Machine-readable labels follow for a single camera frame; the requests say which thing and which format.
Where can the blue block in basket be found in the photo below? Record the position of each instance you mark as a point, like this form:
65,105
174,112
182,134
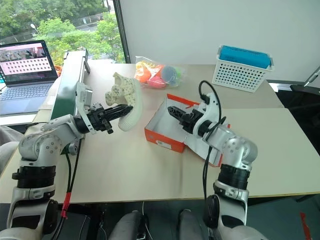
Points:
245,56

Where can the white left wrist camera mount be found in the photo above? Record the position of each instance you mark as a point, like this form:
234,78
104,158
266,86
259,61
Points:
83,97

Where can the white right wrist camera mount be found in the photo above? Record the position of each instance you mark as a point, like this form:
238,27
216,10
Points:
212,105

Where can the plastic bag of colourful toys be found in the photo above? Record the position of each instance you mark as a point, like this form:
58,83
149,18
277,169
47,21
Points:
156,75

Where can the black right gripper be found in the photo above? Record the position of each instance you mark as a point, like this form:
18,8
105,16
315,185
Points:
192,121

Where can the white perforated plastic basket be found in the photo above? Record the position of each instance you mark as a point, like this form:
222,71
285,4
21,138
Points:
237,76

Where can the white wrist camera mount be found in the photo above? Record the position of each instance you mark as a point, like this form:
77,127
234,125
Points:
83,97
212,105

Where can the red floor tape strip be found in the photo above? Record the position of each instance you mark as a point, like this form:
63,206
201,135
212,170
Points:
306,225

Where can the dark window frame post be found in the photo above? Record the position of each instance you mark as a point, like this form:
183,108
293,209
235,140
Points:
122,32

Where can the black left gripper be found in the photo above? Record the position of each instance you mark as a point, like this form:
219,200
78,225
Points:
98,119

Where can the grey laptop computer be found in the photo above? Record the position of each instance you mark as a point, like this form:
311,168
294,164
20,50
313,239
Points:
25,75

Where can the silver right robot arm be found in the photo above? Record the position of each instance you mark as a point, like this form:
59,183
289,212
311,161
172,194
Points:
235,150

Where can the orange cardboard shoebox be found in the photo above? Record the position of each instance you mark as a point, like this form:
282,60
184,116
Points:
162,132

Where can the green and white board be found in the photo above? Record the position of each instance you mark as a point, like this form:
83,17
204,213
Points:
66,90

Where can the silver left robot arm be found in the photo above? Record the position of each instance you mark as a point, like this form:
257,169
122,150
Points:
40,147

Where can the cream speckled knit shoe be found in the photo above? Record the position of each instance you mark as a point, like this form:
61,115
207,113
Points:
132,102

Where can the grey rounded robot knee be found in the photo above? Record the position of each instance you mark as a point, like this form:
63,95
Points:
128,226

